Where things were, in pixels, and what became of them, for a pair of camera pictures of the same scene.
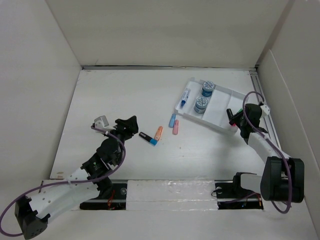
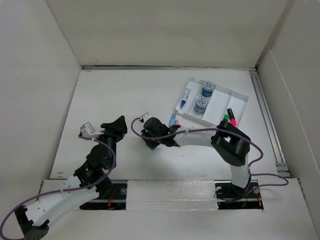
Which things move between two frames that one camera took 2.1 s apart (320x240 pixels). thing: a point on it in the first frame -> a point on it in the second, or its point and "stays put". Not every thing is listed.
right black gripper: (236, 117) -> (151, 143)
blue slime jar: (207, 88) stays put
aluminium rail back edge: (240, 67) stays put
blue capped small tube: (172, 122) stays put
